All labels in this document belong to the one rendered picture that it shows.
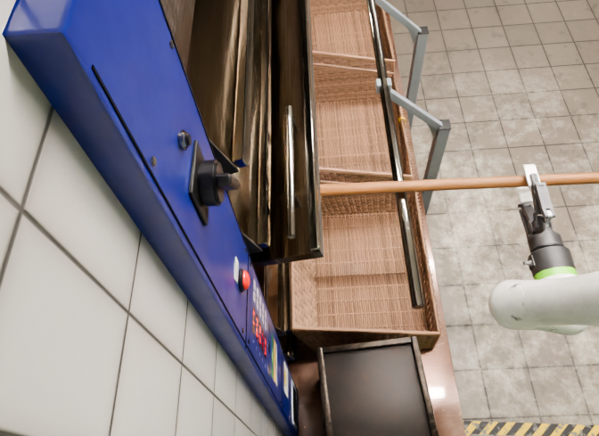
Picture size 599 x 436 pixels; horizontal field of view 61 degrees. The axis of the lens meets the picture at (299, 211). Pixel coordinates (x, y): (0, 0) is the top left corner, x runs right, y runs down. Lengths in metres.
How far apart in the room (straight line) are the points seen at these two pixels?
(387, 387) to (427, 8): 2.90
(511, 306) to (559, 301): 0.13
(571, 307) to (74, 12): 0.91
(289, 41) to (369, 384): 0.93
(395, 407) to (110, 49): 1.24
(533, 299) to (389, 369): 0.51
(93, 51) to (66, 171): 0.07
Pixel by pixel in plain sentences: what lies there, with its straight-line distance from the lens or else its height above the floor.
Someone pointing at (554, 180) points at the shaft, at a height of 1.20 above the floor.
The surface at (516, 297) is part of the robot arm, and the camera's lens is 1.13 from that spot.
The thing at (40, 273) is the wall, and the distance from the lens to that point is 0.30.
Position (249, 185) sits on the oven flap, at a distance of 0.99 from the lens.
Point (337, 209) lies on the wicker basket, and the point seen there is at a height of 0.63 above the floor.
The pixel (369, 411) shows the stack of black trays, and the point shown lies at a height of 0.90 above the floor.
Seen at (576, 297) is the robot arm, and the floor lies 1.45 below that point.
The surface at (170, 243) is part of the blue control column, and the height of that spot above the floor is 1.93.
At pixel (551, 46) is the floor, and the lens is 3.72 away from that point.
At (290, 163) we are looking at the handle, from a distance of 1.04.
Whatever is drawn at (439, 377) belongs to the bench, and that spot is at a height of 0.58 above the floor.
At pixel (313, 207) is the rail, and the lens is 1.02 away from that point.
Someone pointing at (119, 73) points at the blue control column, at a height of 2.09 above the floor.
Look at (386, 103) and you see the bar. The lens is 1.55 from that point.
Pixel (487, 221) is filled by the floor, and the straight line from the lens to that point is 2.76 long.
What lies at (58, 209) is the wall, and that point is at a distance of 0.32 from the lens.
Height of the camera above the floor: 2.31
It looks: 59 degrees down
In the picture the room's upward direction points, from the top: 8 degrees counter-clockwise
